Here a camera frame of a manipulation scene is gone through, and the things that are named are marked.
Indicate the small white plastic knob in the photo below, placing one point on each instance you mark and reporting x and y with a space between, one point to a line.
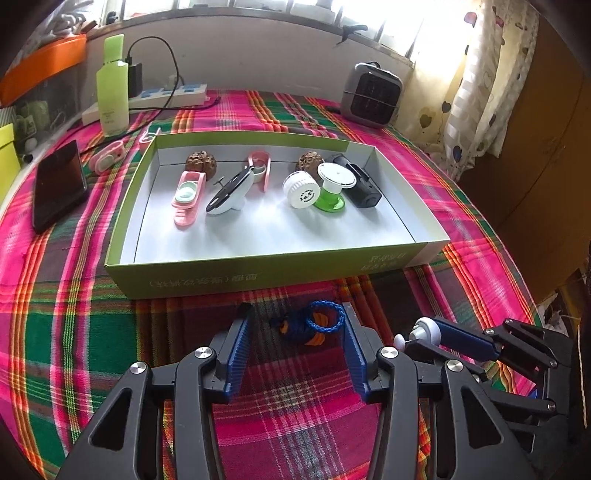
427 328

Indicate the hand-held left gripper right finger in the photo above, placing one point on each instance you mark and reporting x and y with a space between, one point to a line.
355 360

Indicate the white crumpled plastic bag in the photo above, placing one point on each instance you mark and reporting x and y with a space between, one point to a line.
69 18

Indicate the pink plastic clip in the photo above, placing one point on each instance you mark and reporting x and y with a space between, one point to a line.
261 159

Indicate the black charger plug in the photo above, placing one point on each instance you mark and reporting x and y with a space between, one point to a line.
135 78

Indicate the light green bottle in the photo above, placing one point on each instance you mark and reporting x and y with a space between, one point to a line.
112 92

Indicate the small pink clip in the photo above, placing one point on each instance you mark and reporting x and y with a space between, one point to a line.
106 157

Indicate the small pink cup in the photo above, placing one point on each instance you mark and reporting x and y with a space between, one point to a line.
147 137

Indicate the white power strip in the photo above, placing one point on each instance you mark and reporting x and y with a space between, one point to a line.
184 92

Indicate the black window clip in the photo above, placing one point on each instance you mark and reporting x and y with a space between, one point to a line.
351 33

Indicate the heart print curtain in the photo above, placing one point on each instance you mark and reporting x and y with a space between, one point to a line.
480 83

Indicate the orange bin lid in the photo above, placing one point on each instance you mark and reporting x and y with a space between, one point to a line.
41 64

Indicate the green and white cardboard box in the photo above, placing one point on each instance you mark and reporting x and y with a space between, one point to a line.
277 235

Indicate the grey desktop heater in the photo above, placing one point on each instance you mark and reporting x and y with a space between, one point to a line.
371 94

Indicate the green and white spool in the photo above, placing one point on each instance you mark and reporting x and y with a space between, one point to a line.
334 177

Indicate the brown carved walnut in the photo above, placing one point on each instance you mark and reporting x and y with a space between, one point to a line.
202 164
310 162

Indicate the yellow-green cardboard box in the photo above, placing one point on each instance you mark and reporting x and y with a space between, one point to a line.
7 147

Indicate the black smartphone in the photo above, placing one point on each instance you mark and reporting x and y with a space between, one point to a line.
60 184

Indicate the wooden cabinet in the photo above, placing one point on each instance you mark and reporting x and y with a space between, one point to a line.
545 161

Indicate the clear storage bin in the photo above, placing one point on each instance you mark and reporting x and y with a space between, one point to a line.
51 110

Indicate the pink clip with mint pad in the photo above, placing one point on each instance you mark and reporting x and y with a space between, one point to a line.
187 196

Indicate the white ribbed bottle cap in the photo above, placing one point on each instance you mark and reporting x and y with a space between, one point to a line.
301 191

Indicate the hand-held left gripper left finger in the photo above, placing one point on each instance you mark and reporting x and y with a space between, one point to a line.
238 355

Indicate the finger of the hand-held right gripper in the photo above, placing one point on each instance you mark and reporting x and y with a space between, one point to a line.
461 339
508 390

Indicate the small black device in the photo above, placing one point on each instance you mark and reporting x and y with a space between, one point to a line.
362 191

